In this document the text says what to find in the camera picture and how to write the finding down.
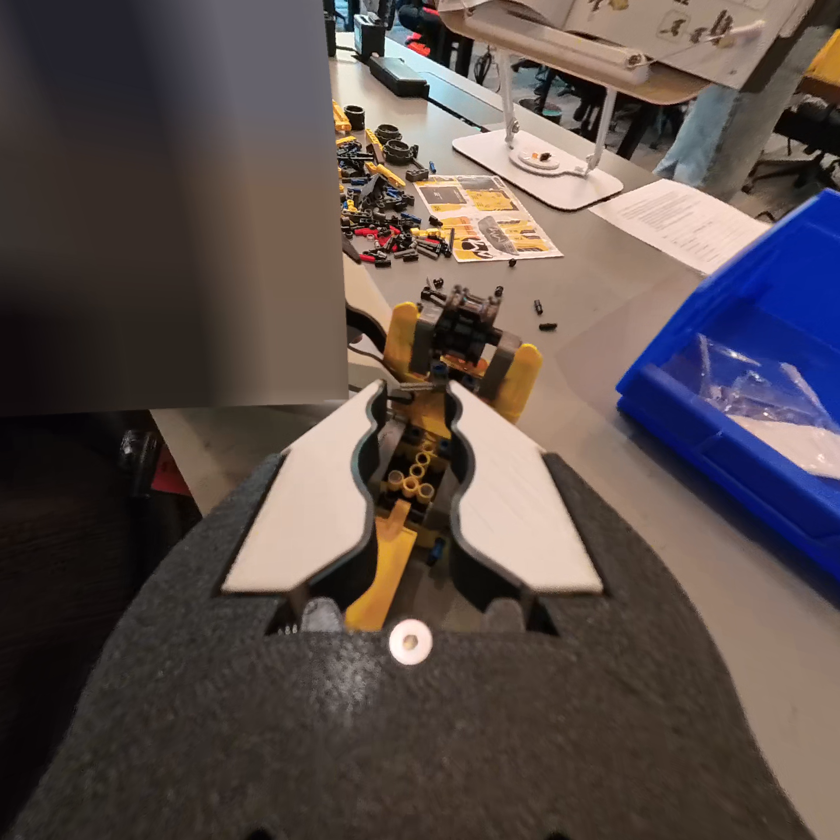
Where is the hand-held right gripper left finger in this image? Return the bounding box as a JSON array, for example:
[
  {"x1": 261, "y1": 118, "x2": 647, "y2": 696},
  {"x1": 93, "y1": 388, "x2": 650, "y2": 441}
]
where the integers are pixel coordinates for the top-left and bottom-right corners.
[{"x1": 220, "y1": 381, "x2": 388, "y2": 614}]

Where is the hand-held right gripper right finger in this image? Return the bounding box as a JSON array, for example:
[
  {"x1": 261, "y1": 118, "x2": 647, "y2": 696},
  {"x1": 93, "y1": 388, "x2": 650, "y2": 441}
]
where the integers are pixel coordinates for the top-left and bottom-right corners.
[{"x1": 445, "y1": 381, "x2": 604, "y2": 614}]

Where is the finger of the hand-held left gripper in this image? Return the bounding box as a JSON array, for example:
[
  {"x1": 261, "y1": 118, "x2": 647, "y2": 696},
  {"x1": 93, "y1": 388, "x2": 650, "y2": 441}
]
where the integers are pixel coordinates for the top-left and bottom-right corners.
[{"x1": 346, "y1": 304, "x2": 389, "y2": 350}]

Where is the yellow toy brick vehicle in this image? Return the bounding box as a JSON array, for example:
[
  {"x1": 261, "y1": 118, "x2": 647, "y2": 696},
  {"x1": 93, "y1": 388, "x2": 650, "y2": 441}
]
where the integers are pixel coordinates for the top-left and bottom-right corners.
[{"x1": 344, "y1": 284, "x2": 544, "y2": 632}]

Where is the pile of toy brick pieces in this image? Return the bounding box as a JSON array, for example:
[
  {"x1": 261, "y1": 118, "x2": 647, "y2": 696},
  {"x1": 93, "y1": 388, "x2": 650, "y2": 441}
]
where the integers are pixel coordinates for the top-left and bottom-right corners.
[{"x1": 331, "y1": 98, "x2": 454, "y2": 266}]

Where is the yellow sticker sheet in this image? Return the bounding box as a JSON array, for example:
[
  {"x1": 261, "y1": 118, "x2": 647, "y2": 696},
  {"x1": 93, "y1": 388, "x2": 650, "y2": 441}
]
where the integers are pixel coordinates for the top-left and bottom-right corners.
[{"x1": 413, "y1": 174, "x2": 564, "y2": 263}]

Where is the metal clip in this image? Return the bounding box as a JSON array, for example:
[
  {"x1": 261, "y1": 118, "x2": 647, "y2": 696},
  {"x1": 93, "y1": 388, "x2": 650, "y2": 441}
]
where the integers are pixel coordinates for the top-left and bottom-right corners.
[{"x1": 118, "y1": 430, "x2": 191, "y2": 500}]

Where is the white book stand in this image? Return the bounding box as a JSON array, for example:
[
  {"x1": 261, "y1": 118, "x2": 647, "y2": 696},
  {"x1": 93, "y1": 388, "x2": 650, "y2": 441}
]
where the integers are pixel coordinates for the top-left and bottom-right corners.
[{"x1": 436, "y1": 0, "x2": 710, "y2": 212}]

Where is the black power adapter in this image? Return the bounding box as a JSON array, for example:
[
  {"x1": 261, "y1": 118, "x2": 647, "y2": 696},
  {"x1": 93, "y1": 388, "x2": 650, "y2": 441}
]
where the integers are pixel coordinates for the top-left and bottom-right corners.
[{"x1": 369, "y1": 54, "x2": 431, "y2": 96}]

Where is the person's torso in dark sweater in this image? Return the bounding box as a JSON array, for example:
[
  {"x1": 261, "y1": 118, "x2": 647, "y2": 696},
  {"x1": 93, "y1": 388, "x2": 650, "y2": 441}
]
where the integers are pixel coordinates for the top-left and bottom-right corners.
[{"x1": 0, "y1": 413, "x2": 198, "y2": 821}]

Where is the clear plastic bag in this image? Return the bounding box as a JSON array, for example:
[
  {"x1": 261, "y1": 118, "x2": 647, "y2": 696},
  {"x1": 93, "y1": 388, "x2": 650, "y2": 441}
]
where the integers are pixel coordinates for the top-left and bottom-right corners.
[{"x1": 676, "y1": 333, "x2": 840, "y2": 480}]

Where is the blue plastic storage bin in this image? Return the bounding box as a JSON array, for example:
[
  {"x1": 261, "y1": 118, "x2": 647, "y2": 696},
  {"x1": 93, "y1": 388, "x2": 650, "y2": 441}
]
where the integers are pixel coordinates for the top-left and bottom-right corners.
[{"x1": 616, "y1": 188, "x2": 840, "y2": 581}]

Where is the printed paper sheet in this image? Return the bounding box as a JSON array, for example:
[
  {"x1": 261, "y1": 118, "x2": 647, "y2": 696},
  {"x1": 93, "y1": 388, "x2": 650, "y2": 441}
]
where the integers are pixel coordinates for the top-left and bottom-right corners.
[{"x1": 588, "y1": 178, "x2": 772, "y2": 275}]

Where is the open instruction booklet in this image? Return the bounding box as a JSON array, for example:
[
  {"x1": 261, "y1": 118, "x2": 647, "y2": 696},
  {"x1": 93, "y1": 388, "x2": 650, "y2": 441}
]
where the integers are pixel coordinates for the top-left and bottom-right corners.
[{"x1": 440, "y1": 0, "x2": 808, "y2": 89}]

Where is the red and yellow covered table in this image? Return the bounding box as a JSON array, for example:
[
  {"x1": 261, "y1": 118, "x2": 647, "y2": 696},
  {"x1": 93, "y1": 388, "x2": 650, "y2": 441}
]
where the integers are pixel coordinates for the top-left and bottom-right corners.
[{"x1": 804, "y1": 39, "x2": 840, "y2": 99}]

